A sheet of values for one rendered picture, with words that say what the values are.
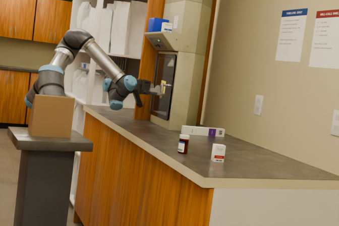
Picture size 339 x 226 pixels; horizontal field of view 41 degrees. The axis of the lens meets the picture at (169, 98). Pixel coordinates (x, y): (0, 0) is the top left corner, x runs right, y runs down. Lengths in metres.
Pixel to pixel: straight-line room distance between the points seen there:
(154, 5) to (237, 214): 1.67
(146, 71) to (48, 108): 1.10
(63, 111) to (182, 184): 0.62
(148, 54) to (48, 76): 1.01
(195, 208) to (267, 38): 1.24
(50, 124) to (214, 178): 0.79
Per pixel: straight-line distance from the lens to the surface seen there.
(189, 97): 2.72
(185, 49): 2.69
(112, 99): 2.50
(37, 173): 2.06
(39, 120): 2.04
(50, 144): 1.97
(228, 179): 1.70
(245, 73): 2.80
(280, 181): 1.83
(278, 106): 2.50
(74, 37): 2.50
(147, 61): 2.99
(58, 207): 2.12
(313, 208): 1.97
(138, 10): 4.06
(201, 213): 1.73
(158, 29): 2.82
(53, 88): 2.10
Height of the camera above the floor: 1.32
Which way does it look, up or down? 4 degrees down
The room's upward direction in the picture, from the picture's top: 7 degrees clockwise
